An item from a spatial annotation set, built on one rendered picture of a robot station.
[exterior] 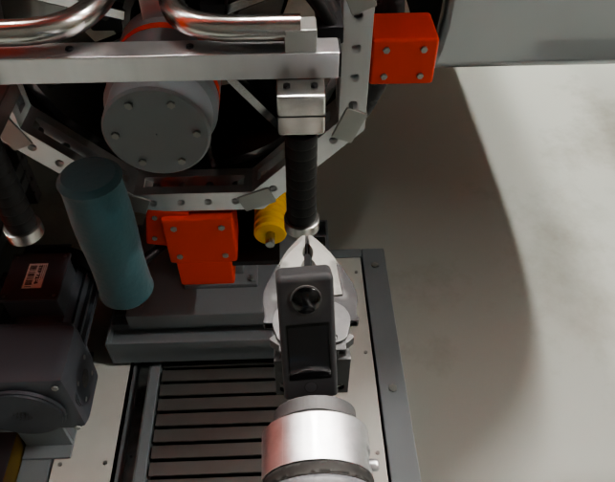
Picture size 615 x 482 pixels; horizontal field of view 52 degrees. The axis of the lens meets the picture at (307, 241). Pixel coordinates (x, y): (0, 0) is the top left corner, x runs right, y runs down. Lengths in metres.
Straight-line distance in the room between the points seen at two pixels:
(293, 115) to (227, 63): 0.08
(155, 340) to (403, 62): 0.84
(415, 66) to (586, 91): 1.71
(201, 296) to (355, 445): 0.92
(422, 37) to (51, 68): 0.46
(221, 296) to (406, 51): 0.72
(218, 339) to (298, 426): 0.92
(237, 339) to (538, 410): 0.70
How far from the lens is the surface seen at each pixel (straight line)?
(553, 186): 2.09
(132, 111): 0.76
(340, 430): 0.52
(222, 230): 1.07
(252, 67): 0.66
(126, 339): 1.46
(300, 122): 0.66
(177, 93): 0.74
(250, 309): 1.36
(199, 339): 1.40
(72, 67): 0.69
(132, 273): 1.01
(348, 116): 0.93
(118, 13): 0.99
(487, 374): 1.59
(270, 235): 1.09
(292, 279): 0.50
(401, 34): 0.89
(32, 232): 0.82
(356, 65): 0.89
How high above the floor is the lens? 1.31
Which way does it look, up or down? 47 degrees down
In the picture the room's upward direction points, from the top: straight up
